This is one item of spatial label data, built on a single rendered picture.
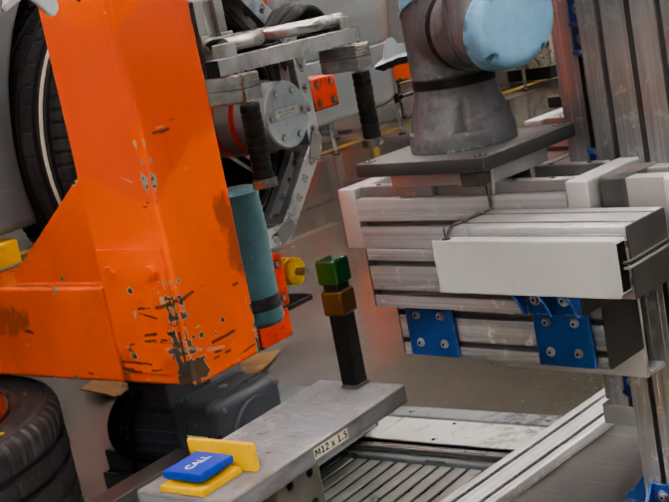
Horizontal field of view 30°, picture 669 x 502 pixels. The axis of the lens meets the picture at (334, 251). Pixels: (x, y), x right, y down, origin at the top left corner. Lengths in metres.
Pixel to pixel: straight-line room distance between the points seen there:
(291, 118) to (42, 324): 0.61
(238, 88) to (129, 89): 0.35
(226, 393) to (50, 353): 0.32
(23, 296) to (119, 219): 0.30
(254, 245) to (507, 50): 0.86
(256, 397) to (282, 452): 0.48
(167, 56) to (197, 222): 0.25
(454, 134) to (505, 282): 0.25
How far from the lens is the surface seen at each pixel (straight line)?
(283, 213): 2.55
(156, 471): 1.99
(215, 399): 2.21
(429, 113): 1.71
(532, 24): 1.58
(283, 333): 2.52
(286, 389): 2.78
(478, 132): 1.69
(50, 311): 2.10
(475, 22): 1.55
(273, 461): 1.75
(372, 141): 2.43
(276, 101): 2.32
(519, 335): 1.77
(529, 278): 1.52
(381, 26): 3.26
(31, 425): 2.00
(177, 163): 1.88
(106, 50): 1.85
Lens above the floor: 1.07
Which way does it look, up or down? 12 degrees down
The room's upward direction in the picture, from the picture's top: 11 degrees counter-clockwise
